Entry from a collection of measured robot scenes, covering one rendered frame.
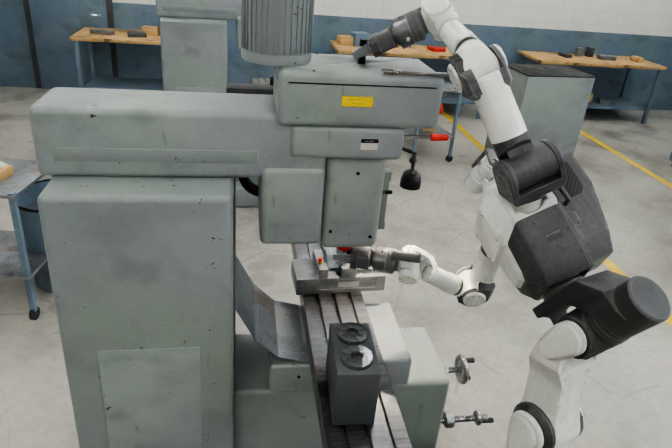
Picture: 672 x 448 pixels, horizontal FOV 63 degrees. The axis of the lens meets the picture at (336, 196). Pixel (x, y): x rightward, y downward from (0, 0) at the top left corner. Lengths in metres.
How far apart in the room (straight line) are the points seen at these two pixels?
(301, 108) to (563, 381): 1.00
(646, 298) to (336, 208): 0.86
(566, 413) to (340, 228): 0.82
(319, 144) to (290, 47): 0.28
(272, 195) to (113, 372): 0.73
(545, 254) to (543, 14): 7.94
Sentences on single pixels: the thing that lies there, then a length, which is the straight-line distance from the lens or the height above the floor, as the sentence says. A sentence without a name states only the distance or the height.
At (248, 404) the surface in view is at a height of 0.72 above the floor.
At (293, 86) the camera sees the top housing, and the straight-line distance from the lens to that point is 1.52.
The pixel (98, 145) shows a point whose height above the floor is 1.66.
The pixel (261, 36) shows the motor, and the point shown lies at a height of 1.96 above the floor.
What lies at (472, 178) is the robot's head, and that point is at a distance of 1.67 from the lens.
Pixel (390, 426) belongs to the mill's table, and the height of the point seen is 0.98.
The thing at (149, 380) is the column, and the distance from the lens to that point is 1.90.
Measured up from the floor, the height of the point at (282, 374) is 0.86.
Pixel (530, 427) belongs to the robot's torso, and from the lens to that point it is 1.72.
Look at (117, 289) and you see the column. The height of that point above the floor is 1.27.
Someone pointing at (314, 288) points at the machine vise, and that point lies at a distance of 2.12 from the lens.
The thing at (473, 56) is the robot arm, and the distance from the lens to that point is 1.42.
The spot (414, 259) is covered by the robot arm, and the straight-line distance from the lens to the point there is 1.83.
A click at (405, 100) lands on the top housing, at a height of 1.82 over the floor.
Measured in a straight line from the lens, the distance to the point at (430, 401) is 2.21.
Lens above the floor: 2.22
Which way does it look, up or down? 25 degrees down
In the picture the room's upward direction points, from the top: 5 degrees clockwise
